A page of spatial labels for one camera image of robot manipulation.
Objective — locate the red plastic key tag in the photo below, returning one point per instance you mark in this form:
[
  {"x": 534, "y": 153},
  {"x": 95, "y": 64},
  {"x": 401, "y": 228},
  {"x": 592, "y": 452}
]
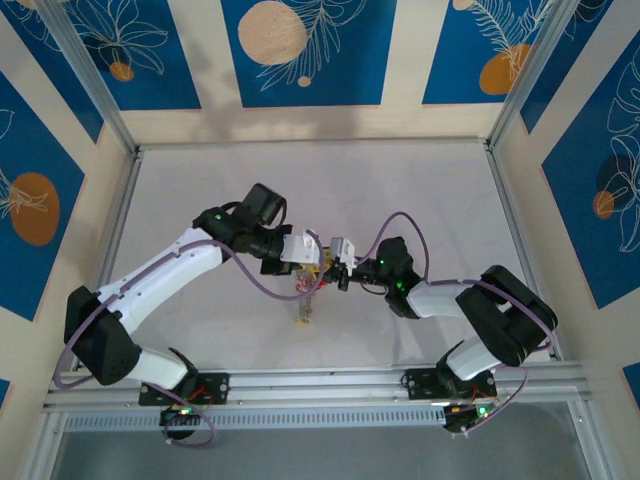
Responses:
[{"x": 302, "y": 286}]

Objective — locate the small clear plastic bag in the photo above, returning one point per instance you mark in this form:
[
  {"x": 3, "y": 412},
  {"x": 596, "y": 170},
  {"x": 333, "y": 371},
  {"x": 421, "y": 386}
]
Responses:
[{"x": 306, "y": 305}]

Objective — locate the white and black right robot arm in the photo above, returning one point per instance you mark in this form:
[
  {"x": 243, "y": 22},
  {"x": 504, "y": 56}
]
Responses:
[{"x": 435, "y": 300}]

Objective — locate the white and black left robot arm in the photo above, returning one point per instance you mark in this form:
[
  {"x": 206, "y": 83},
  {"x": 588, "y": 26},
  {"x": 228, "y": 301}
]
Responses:
[{"x": 165, "y": 267}]

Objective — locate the grey metal sheet panel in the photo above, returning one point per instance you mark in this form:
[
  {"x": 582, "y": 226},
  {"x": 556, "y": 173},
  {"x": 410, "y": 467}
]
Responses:
[{"x": 320, "y": 457}]

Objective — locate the aluminium table edge rail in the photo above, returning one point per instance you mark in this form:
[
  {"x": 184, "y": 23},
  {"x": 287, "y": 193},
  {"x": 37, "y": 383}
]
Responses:
[
  {"x": 310, "y": 144},
  {"x": 507, "y": 200},
  {"x": 111, "y": 260}
]

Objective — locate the long aluminium mounting rail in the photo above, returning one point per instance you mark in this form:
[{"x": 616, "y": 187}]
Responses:
[{"x": 310, "y": 385}]

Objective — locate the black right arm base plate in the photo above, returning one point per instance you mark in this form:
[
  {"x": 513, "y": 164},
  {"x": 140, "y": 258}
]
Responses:
[{"x": 417, "y": 382}]

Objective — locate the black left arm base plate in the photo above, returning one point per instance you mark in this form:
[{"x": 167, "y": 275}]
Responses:
[{"x": 220, "y": 387}]

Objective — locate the aluminium frame post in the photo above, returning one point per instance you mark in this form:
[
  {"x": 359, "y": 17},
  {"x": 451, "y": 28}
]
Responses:
[
  {"x": 45, "y": 450},
  {"x": 86, "y": 65},
  {"x": 590, "y": 445},
  {"x": 535, "y": 65}
]

